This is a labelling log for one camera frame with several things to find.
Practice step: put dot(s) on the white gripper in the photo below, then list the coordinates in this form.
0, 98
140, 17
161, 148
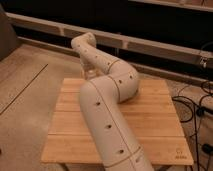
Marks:
88, 71

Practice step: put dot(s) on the wooden table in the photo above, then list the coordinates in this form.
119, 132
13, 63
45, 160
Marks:
151, 116

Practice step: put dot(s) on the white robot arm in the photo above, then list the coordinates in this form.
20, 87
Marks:
110, 81

